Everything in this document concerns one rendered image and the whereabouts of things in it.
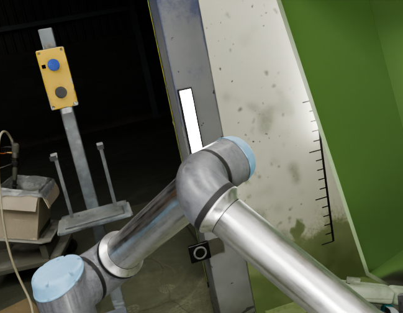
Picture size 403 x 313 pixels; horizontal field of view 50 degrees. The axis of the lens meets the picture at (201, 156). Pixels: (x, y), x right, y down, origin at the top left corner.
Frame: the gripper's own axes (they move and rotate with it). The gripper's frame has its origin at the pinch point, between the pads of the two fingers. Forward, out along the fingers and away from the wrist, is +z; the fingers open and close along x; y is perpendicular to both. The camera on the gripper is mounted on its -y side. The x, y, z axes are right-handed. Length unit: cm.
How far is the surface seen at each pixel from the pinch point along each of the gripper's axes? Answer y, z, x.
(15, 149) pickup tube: 19, 218, -145
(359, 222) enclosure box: -7, 48, 20
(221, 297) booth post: 52, 94, -14
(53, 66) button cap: -46, 99, -105
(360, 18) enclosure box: -80, 50, 4
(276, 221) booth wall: 12, 98, 8
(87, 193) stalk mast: 11, 108, -85
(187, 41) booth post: -65, 93, -50
